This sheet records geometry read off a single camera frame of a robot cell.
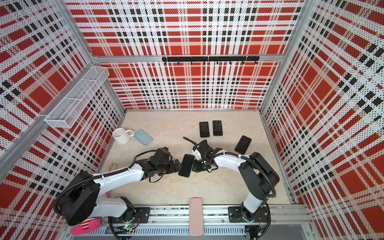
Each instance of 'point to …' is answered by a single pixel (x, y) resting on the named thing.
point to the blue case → (143, 137)
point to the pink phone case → (196, 217)
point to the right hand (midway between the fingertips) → (195, 170)
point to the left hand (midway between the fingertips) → (176, 170)
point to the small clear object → (113, 166)
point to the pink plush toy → (86, 226)
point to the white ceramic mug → (122, 136)
